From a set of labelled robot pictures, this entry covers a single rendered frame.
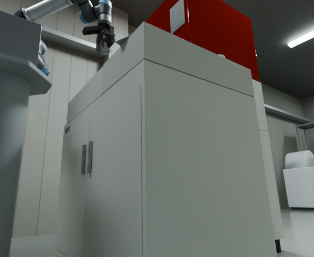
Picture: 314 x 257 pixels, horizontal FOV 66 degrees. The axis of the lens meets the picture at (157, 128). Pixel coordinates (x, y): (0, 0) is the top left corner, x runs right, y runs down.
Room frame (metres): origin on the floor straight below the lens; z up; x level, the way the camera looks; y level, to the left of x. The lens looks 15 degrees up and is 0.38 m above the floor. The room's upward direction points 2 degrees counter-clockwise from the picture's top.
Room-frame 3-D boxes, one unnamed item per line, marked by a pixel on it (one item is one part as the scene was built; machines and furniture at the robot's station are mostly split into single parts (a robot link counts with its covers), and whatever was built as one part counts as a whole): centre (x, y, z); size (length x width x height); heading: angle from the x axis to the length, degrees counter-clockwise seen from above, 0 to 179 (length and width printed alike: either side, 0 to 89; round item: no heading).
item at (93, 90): (1.25, 0.36, 0.89); 0.55 x 0.09 x 0.14; 36
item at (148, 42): (1.04, -0.11, 0.89); 0.62 x 0.35 x 0.14; 126
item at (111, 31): (1.16, 0.27, 1.25); 0.09 x 0.08 x 0.12; 126
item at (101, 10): (1.16, 0.28, 1.41); 0.09 x 0.08 x 0.11; 68
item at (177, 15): (1.88, -0.29, 1.52); 0.81 x 0.75 x 0.60; 36
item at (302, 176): (5.39, -3.17, 0.61); 0.62 x 0.58 x 1.22; 127
